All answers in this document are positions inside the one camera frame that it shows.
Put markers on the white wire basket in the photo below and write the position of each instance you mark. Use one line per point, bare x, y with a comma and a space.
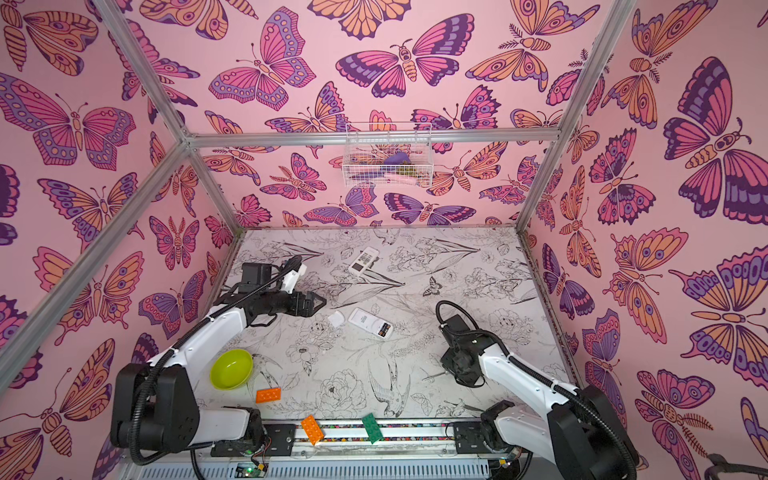
392, 153

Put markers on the orange brick on table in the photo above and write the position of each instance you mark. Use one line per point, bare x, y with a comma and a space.
268, 395

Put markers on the white remote control far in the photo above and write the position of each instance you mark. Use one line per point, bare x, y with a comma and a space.
364, 261

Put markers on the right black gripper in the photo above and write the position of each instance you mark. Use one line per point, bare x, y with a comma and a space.
454, 366

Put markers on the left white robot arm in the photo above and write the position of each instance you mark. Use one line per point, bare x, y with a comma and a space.
155, 410

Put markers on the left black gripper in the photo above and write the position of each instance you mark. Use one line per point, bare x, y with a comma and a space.
306, 311

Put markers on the white battery cover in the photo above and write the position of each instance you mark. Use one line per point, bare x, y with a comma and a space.
336, 320

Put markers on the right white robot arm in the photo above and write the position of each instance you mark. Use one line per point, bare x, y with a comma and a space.
576, 429

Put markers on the small circuit board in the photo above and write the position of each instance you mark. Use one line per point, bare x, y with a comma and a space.
251, 470

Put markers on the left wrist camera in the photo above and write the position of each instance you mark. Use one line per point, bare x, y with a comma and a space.
291, 278

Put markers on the orange brick on rail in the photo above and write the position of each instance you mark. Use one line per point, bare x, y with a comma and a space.
312, 429

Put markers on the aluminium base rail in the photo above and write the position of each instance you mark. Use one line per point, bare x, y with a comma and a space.
411, 449

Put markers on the aluminium cage frame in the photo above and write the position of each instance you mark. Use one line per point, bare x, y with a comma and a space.
45, 316

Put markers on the green brick on rail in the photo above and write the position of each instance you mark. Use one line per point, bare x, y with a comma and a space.
372, 428

